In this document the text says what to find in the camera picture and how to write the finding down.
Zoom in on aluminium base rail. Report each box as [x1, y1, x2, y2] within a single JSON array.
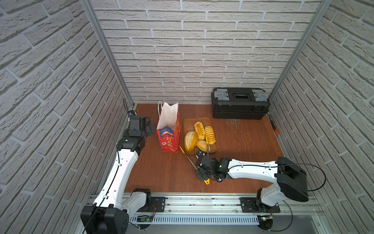
[[87, 192, 325, 226]]

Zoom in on yellow metal tongs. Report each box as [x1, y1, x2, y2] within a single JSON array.
[[180, 146, 210, 185]]

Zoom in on braided yellow bread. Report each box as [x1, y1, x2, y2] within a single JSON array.
[[194, 121, 206, 140]]

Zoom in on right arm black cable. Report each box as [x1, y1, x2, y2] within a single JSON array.
[[230, 163, 327, 192]]

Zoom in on large oval golden bun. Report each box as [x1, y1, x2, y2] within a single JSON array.
[[184, 131, 199, 152]]

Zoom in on sugared round bun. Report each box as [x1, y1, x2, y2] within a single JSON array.
[[197, 140, 210, 153]]

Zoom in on red white paper bag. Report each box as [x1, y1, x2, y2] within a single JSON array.
[[156, 101, 181, 153]]

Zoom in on striped yellow bread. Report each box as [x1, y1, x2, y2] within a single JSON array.
[[205, 126, 216, 145]]

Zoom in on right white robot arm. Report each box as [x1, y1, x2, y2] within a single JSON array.
[[195, 154, 309, 212]]

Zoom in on orange black utility knife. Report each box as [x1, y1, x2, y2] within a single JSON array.
[[268, 114, 279, 135]]

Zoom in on brown wooden tray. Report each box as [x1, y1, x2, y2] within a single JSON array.
[[182, 117, 218, 155]]

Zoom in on black plastic toolbox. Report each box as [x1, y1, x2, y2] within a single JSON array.
[[211, 87, 270, 120]]

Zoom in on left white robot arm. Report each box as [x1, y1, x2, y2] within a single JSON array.
[[80, 115, 155, 234]]

